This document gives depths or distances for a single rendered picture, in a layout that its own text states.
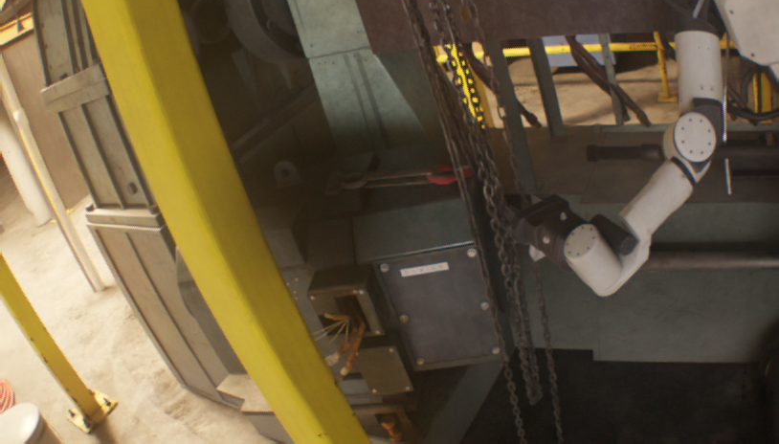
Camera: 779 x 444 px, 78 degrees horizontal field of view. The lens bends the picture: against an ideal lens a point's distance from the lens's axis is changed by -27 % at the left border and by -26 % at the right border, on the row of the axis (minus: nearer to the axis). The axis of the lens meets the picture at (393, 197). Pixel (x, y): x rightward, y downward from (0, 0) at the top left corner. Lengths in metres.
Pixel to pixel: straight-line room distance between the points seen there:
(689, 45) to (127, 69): 0.85
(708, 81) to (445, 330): 0.80
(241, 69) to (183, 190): 1.31
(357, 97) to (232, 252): 1.08
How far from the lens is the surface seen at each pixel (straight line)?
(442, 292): 1.31
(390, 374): 1.41
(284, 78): 2.26
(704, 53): 1.02
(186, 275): 1.51
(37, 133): 5.84
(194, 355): 2.22
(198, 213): 0.82
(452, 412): 1.76
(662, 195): 0.97
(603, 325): 1.88
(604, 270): 0.96
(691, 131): 0.95
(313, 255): 1.34
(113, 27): 0.79
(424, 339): 1.40
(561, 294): 1.90
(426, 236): 1.26
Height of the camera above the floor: 1.42
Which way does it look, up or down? 26 degrees down
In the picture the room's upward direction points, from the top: 18 degrees counter-clockwise
